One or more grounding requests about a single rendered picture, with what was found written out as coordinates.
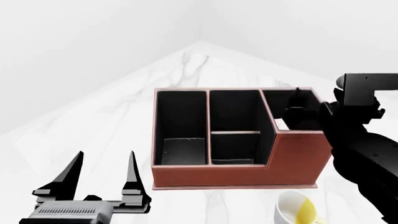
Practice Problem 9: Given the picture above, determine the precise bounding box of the white patterned book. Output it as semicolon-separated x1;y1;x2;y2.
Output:
274;118;290;131

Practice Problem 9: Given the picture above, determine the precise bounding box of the black right gripper camera box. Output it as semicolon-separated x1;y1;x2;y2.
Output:
336;73;398;106

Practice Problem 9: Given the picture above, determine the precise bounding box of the brown leather desk caddy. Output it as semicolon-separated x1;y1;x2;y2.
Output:
151;86;334;190

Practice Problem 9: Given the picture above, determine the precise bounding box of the grey left gripper camera box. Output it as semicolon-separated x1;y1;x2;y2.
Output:
18;200;115;224

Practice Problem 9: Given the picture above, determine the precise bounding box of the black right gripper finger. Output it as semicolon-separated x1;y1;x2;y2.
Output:
288;86;305;110

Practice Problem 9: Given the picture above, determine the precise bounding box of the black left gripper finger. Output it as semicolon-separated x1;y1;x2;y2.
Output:
120;150;152;207
32;151;85;203

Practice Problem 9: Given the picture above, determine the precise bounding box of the white and yellow mug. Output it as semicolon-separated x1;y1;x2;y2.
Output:
274;189;329;224

